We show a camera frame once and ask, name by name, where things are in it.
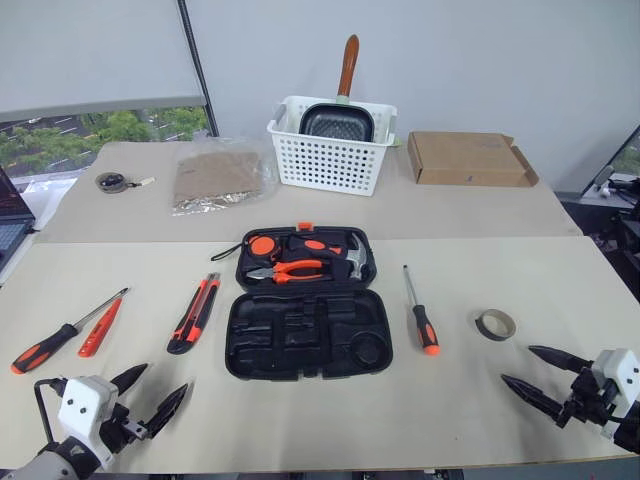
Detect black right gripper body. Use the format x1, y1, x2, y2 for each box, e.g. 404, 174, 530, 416
557, 366, 621, 430

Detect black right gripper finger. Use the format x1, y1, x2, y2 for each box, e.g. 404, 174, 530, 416
528, 344, 586, 374
501, 374, 566, 427

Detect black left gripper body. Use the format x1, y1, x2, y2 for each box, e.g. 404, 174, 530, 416
99, 403, 151, 454

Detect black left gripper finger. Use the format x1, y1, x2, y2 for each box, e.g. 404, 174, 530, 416
110, 363, 150, 401
144, 382, 195, 440

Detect orange voltage tester pen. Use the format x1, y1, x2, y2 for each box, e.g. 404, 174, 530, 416
77, 298, 124, 359

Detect grey tape roll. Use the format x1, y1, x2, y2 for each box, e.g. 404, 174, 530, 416
473, 308, 518, 344

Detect orange black utility knife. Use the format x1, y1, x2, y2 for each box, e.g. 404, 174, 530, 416
166, 272, 222, 356

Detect black handled long screwdriver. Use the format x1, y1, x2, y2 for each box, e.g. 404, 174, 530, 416
10, 287, 130, 376

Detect orange handled short screwdriver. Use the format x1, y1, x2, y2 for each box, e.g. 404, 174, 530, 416
402, 265, 442, 357

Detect black plastic tool case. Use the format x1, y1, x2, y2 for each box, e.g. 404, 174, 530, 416
224, 221, 394, 382

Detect black equipment stand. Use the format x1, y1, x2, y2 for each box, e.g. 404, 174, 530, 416
589, 167, 640, 304

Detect orange black tape measure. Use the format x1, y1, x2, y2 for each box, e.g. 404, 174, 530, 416
210, 233, 282, 267

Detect laptop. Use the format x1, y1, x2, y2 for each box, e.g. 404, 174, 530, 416
0, 163, 38, 282

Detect small round tin with tag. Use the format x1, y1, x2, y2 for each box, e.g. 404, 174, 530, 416
94, 171, 157, 195

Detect clear bag with brown paper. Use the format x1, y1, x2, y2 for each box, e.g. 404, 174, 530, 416
168, 138, 275, 218

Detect claw hammer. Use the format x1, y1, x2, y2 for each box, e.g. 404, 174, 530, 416
286, 231, 372, 282

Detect brown cardboard box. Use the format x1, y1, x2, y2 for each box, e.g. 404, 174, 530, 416
406, 130, 540, 188

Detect white perforated plastic basket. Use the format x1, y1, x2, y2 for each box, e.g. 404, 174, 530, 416
266, 95, 399, 198

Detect grey roller blind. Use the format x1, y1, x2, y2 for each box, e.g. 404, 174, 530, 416
0, 0, 207, 124

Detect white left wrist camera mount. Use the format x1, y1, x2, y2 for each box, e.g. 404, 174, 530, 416
57, 375, 121, 471

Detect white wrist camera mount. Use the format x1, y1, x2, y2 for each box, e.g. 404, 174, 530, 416
57, 375, 121, 471
592, 348, 640, 441

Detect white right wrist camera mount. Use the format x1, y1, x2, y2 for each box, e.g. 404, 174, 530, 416
592, 348, 640, 441

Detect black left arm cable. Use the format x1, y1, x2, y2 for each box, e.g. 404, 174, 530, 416
33, 378, 69, 446

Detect orange handled pliers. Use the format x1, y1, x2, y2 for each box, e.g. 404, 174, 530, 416
245, 259, 327, 287

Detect black slanted frame bar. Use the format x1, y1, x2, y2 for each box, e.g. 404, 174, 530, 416
580, 123, 640, 195

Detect black window frame pole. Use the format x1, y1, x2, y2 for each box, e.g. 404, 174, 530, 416
177, 0, 220, 138

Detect square pan with wooden handle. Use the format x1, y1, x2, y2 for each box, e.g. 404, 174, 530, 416
298, 33, 376, 144

